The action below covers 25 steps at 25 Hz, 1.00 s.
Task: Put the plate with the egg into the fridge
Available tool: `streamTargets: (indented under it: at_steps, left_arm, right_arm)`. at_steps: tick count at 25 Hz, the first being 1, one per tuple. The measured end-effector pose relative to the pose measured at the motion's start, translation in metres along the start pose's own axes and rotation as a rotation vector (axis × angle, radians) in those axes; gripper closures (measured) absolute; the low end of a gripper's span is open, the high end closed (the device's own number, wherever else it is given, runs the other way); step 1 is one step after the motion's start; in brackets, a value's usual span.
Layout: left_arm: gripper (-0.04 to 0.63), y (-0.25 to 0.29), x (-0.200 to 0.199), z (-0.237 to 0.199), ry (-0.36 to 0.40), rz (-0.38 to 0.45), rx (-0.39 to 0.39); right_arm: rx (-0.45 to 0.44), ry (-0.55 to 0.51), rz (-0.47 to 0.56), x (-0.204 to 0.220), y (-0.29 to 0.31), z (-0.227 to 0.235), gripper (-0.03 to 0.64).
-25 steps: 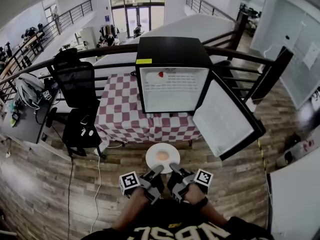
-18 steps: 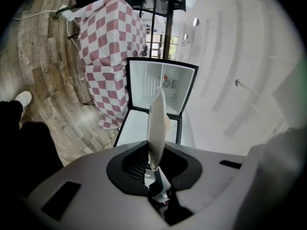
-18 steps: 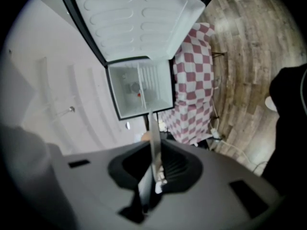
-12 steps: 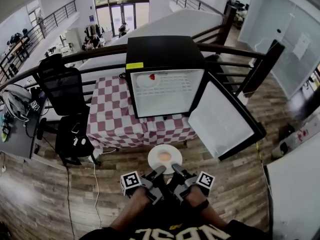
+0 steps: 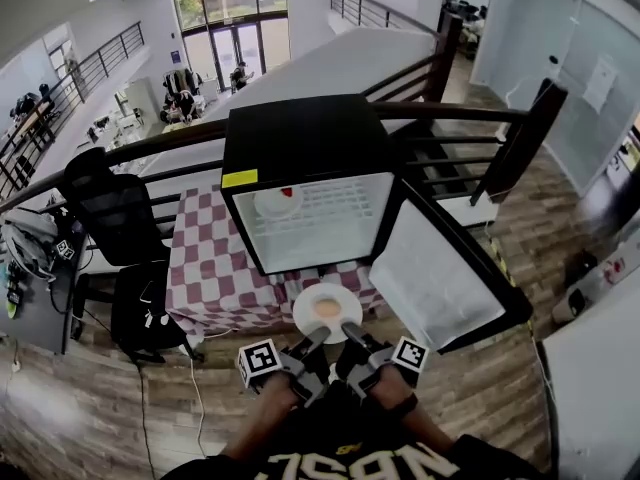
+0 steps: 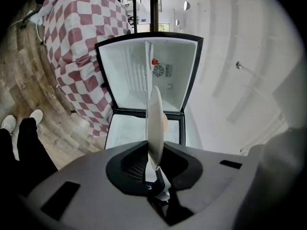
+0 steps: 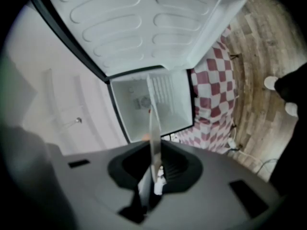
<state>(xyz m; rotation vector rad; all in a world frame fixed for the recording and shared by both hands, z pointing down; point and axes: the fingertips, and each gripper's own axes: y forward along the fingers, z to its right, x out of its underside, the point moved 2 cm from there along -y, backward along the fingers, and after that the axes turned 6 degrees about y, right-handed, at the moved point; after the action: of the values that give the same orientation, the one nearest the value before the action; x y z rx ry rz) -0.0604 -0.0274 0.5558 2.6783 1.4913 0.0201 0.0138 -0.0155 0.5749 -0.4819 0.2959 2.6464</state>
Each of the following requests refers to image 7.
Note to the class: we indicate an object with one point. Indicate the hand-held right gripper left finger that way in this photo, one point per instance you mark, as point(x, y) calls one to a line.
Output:
point(128, 169)

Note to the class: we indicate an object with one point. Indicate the white fridge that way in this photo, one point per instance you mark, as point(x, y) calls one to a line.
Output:
point(148, 32)

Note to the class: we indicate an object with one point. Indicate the white shoe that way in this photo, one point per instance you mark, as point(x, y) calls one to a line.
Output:
point(291, 109)
point(270, 83)

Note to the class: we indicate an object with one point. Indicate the grey plate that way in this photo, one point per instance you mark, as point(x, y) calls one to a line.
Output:
point(154, 138)

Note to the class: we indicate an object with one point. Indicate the white power plug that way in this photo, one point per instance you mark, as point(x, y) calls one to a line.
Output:
point(231, 143)

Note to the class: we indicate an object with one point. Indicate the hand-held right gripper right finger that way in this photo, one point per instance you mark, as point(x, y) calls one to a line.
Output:
point(183, 169)

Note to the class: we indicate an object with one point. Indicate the red white checkered tablecloth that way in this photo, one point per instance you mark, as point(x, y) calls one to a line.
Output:
point(217, 87)

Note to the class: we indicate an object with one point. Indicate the white fridge shelf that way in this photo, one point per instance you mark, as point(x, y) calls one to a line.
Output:
point(161, 90)

